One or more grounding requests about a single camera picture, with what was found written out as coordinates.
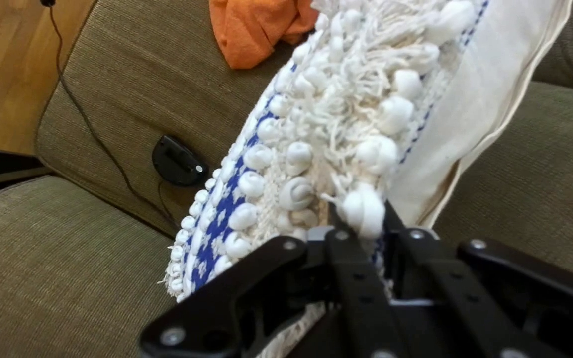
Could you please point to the white and blue tasselled pillow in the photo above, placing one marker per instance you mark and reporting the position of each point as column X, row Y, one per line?
column 338, row 120

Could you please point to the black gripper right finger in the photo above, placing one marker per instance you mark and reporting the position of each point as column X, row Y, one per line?
column 485, row 291

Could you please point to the olive green fabric couch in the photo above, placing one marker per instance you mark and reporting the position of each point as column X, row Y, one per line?
column 68, row 265

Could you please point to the orange cloth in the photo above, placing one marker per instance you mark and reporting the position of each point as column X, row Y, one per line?
column 253, row 30

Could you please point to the black power adapter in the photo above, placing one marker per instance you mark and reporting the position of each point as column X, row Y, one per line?
column 179, row 162

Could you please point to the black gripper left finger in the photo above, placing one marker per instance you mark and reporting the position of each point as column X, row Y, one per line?
column 233, row 299

